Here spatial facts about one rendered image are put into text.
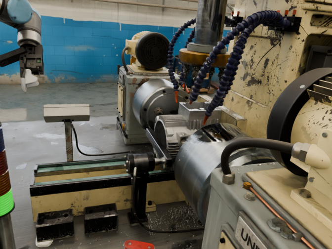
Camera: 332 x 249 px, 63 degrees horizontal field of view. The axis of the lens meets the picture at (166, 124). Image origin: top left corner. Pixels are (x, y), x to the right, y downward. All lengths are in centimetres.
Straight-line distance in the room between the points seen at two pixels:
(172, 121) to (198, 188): 35
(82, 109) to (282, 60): 74
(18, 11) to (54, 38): 517
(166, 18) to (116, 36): 126
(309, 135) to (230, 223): 20
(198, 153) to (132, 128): 76
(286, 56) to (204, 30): 25
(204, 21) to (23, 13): 64
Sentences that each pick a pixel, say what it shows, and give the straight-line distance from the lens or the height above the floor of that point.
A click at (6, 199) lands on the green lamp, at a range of 64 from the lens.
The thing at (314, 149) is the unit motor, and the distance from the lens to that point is 36.
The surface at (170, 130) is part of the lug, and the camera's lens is 88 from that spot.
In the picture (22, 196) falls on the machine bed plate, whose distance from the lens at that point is 111.
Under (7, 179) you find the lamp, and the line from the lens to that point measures 62.
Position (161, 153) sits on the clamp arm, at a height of 102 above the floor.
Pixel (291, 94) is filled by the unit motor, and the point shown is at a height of 133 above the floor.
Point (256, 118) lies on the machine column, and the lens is 99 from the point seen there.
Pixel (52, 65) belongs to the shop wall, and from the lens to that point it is 637.
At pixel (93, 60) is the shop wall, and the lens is 642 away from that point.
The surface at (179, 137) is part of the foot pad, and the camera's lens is 88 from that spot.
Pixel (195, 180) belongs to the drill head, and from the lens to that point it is 64.
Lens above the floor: 141
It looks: 21 degrees down
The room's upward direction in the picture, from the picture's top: 4 degrees clockwise
